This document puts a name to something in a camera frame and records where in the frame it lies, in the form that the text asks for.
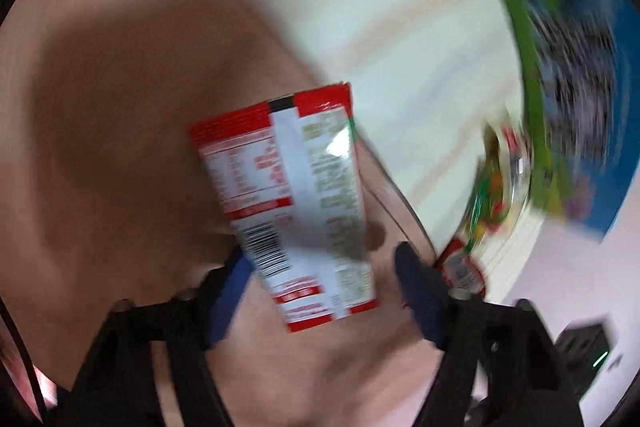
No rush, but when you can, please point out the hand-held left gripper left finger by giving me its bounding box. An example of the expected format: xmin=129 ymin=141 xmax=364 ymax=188
xmin=70 ymin=246 xmax=257 ymax=427

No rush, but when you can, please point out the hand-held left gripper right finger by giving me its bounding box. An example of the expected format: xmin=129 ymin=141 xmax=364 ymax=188
xmin=394 ymin=242 xmax=585 ymax=427

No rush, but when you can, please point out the red white snack packet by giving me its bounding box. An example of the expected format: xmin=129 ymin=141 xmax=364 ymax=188
xmin=189 ymin=82 xmax=379 ymax=334

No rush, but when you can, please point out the printed cardboard box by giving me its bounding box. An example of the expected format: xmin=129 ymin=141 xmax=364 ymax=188
xmin=460 ymin=0 xmax=636 ymax=244

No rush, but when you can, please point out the small red snack packet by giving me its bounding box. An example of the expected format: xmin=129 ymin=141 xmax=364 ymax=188
xmin=432 ymin=237 xmax=488 ymax=300

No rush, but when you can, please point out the green candy packet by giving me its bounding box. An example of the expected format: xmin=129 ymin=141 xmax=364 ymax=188
xmin=462 ymin=117 xmax=533 ymax=253

